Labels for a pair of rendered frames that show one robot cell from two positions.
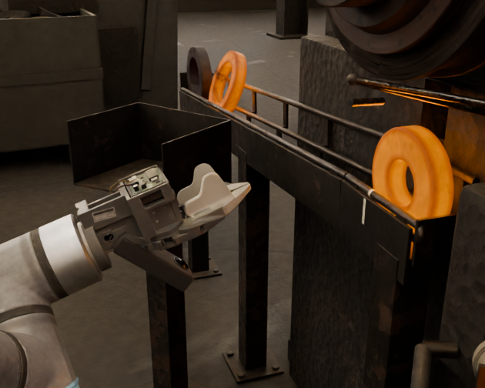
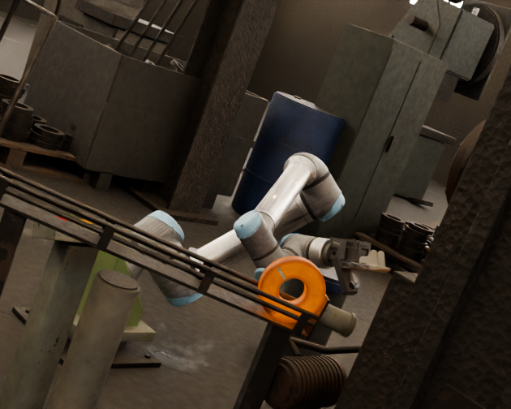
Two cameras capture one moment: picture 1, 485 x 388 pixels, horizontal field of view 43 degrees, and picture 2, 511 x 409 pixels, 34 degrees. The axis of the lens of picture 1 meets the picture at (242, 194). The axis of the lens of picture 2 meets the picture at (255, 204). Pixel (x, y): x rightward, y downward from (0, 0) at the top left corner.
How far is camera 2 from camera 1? 196 cm
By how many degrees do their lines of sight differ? 60
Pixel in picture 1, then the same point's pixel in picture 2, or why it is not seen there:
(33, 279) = (303, 247)
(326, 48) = not seen: outside the picture
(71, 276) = (312, 253)
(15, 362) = (268, 247)
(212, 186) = (371, 256)
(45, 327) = not seen: hidden behind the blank
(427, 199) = not seen: hidden behind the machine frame
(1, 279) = (297, 240)
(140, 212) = (343, 246)
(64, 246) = (318, 243)
